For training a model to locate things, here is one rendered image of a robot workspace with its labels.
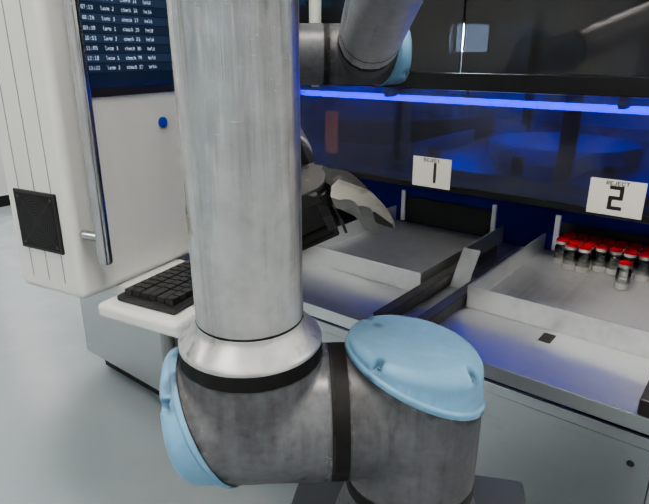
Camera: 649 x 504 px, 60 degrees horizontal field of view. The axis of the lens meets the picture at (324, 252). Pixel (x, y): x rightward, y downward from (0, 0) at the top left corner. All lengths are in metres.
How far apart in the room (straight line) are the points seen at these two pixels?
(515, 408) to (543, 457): 0.11
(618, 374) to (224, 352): 0.51
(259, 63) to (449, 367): 0.26
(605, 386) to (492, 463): 0.64
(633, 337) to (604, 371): 0.07
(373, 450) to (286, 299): 0.14
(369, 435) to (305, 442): 0.05
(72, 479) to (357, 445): 1.64
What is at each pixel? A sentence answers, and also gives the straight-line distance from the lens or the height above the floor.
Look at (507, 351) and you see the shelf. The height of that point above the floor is 0.88.
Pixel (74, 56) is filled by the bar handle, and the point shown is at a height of 1.24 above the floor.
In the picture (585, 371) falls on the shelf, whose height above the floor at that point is 0.88.
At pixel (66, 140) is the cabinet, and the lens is 1.10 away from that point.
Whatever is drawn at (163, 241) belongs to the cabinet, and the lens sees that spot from 1.29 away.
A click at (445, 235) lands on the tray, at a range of 1.22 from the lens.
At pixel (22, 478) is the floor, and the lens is 2.11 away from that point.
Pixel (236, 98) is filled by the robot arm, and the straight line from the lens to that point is 0.37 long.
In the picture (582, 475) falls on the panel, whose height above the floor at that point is 0.47.
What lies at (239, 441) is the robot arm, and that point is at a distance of 0.46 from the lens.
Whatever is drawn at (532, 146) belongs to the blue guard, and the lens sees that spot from 1.08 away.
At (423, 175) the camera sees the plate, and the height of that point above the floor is 1.01.
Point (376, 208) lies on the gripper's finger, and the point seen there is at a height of 1.10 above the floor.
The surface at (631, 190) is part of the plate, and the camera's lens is 1.05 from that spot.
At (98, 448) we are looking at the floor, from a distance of 2.14.
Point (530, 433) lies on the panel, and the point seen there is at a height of 0.52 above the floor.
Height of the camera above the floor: 1.24
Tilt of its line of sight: 19 degrees down
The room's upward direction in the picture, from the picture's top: straight up
